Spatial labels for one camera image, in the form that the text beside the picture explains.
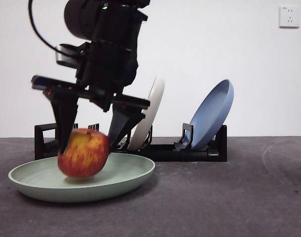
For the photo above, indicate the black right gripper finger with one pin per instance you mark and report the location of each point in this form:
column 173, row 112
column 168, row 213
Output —
column 65, row 113
column 121, row 123

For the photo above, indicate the red and yellow apple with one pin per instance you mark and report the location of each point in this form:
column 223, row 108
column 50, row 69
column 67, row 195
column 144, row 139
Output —
column 84, row 155

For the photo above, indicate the light green round plate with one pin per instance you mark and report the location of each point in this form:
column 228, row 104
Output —
column 79, row 190

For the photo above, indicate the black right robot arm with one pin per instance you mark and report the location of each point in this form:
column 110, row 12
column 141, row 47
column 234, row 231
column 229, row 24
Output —
column 108, row 19

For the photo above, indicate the cream white round plate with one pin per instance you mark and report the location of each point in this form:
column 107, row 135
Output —
column 153, row 106

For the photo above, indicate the black plastic plate rack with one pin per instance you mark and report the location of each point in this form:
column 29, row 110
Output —
column 177, row 154

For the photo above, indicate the light blue round plate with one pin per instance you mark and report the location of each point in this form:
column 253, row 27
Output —
column 211, row 116

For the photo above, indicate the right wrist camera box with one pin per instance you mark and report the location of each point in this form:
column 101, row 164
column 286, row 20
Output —
column 69, row 55

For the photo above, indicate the white wall socket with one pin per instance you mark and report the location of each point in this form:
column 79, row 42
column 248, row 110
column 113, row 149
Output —
column 289, row 16

